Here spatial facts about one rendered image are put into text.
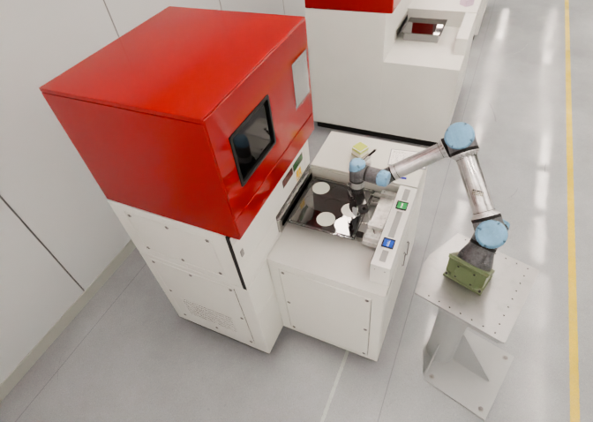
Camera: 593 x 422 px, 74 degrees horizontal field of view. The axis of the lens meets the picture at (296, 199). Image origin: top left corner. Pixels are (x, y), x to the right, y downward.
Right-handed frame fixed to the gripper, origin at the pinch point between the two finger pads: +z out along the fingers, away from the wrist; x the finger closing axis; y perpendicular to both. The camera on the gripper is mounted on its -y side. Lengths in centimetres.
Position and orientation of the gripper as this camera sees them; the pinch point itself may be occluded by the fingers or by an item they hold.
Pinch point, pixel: (357, 215)
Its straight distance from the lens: 211.3
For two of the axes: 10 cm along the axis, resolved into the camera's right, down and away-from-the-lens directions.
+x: -9.8, 2.0, -0.6
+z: 1.0, 7.0, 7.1
